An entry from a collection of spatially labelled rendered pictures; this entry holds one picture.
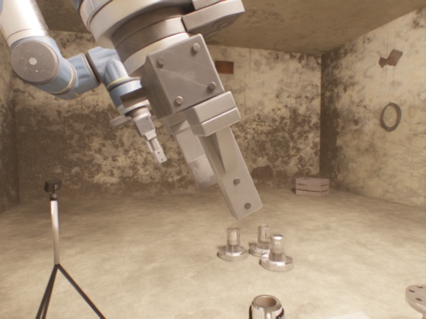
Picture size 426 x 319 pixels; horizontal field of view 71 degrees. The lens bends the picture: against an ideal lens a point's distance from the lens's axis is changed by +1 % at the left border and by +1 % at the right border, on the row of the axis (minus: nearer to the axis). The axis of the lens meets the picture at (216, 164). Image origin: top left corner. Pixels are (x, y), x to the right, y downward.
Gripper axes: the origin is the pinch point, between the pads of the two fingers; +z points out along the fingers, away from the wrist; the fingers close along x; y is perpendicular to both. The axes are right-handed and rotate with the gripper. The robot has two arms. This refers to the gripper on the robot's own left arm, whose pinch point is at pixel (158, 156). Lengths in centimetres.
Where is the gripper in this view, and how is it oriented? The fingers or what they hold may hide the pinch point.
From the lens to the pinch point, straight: 101.0
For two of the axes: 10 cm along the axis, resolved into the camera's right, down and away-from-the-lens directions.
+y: 8.7, -4.4, 2.3
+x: -2.7, -0.2, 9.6
